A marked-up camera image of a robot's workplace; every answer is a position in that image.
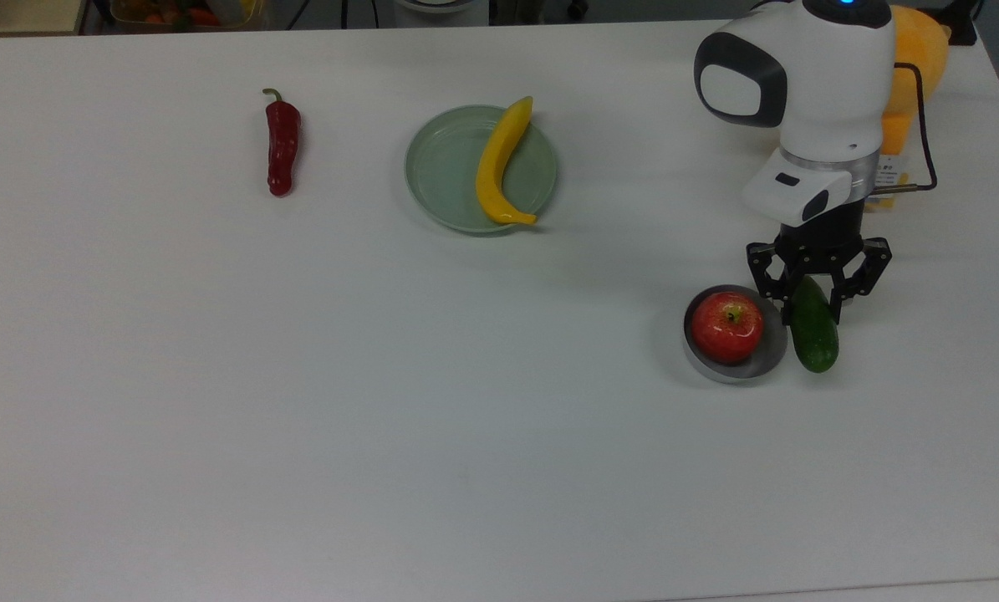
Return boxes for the grey round robot base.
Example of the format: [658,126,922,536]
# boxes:
[393,0,490,16]

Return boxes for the orange plush toy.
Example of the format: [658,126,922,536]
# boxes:
[879,4,952,189]

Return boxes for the yellow banana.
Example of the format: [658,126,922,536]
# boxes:
[476,95,539,227]

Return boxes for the black stand base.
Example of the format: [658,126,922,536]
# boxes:
[938,0,981,48]

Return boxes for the green cucumber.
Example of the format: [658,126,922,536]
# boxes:
[787,274,840,374]

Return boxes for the pale green round plate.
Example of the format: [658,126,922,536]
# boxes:
[405,104,558,235]

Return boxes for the beige cabinet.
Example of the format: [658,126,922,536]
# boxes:
[0,0,84,36]

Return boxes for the small round metal bowl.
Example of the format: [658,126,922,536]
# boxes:
[682,284,790,385]

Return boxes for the red apple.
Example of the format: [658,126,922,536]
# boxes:
[691,291,765,364]

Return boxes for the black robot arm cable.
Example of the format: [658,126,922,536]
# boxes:
[864,62,940,196]

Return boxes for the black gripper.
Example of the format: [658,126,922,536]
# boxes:
[746,199,894,327]

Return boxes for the white paper toy tag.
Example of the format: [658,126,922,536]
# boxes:
[864,154,910,210]

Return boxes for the clear bin of toy food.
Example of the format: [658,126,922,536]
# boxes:
[110,0,263,31]

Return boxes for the red chili pepper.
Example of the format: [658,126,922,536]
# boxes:
[262,88,303,198]

